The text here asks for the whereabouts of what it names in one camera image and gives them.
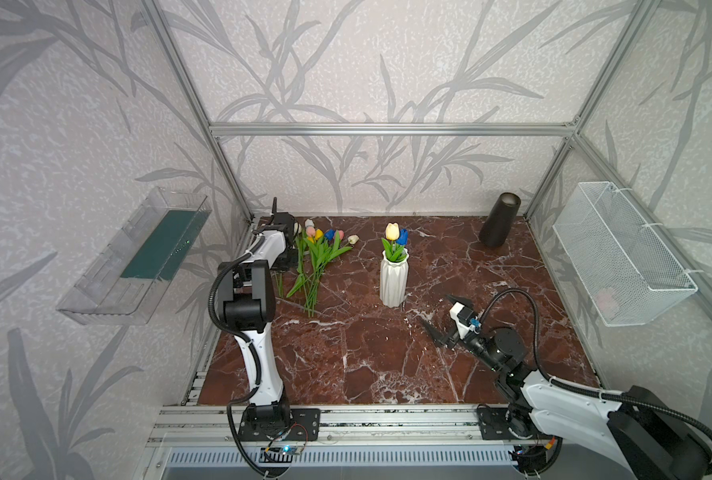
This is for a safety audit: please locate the cream white tulip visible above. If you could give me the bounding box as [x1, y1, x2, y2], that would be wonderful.
[287, 219, 316, 297]

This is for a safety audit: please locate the pink tulip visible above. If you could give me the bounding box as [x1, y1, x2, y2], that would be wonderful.
[306, 229, 351, 315]

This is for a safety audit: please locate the white ribbed vase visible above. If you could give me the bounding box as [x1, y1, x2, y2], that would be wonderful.
[380, 255, 409, 308]

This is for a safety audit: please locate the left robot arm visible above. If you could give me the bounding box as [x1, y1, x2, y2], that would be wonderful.
[207, 205, 298, 429]

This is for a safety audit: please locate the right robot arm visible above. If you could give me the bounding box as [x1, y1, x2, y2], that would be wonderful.
[422, 296, 712, 479]

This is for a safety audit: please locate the black cone vase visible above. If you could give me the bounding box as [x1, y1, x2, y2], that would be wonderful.
[479, 192, 521, 248]

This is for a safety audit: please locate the pink object in basket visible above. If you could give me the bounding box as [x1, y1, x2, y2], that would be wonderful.
[595, 287, 621, 320]

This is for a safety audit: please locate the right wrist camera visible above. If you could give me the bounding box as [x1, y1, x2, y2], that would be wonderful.
[450, 302, 481, 340]

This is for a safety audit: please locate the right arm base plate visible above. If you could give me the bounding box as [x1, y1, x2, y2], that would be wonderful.
[476, 404, 552, 443]

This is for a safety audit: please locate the white wire mesh basket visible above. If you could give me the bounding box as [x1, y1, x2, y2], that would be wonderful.
[553, 181, 699, 327]

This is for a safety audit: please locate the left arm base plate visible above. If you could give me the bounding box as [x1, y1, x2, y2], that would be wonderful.
[238, 403, 322, 442]

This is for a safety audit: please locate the clear plastic wall shelf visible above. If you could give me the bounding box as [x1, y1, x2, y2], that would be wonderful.
[57, 187, 212, 326]

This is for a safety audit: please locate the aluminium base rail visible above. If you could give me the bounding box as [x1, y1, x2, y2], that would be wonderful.
[146, 404, 523, 448]

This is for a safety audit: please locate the right black cable hose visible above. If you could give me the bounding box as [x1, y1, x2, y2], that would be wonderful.
[478, 288, 712, 475]

